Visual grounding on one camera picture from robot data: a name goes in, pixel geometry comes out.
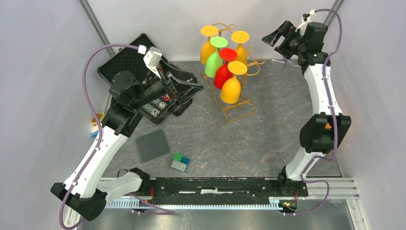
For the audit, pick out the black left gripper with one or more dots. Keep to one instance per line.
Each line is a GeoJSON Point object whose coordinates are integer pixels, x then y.
{"type": "Point", "coordinates": [184, 89]}

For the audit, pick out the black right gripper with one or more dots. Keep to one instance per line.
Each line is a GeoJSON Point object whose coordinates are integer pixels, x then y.
{"type": "Point", "coordinates": [285, 29]}

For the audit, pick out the gold wire wine glass rack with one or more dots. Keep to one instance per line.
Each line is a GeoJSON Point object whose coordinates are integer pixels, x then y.
{"type": "Point", "coordinates": [253, 69]}

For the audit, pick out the yellow plastic wine glass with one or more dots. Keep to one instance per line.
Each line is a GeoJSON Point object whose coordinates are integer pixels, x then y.
{"type": "Point", "coordinates": [207, 49]}
{"type": "Point", "coordinates": [240, 37]}
{"type": "Point", "coordinates": [231, 90]}

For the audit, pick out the green plastic wine glass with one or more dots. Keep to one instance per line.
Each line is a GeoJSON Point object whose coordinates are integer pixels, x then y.
{"type": "Point", "coordinates": [214, 61]}

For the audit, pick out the red plastic wine glass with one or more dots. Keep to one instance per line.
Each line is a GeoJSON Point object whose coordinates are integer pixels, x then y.
{"type": "Point", "coordinates": [223, 74]}

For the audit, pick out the clear wine glass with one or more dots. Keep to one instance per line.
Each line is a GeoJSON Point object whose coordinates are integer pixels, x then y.
{"type": "Point", "coordinates": [285, 62]}

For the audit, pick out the orange plastic wine glass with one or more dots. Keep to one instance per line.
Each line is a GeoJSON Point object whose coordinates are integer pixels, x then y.
{"type": "Point", "coordinates": [328, 126]}

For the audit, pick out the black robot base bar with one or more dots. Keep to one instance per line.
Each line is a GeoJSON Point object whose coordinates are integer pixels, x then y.
{"type": "Point", "coordinates": [218, 190]}

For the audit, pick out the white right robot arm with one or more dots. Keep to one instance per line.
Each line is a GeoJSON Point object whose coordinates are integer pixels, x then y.
{"type": "Point", "coordinates": [316, 141]}

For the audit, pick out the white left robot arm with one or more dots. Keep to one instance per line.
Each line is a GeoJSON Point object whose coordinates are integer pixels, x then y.
{"type": "Point", "coordinates": [82, 191]}

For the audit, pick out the black poker chip case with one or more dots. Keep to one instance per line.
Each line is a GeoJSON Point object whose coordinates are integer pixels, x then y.
{"type": "Point", "coordinates": [128, 59]}

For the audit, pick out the grey building baseplate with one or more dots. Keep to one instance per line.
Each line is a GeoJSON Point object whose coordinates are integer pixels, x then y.
{"type": "Point", "coordinates": [152, 145]}

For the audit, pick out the green grey blue bricks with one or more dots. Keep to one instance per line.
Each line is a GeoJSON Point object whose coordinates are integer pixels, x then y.
{"type": "Point", "coordinates": [180, 163]}

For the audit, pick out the yellow orange toy brick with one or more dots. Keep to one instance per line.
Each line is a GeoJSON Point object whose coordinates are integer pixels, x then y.
{"type": "Point", "coordinates": [99, 116]}

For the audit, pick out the white blue toy brick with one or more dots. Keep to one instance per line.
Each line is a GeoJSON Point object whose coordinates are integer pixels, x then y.
{"type": "Point", "coordinates": [95, 131]}

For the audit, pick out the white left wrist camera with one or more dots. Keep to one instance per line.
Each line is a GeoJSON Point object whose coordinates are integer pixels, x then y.
{"type": "Point", "coordinates": [152, 57]}

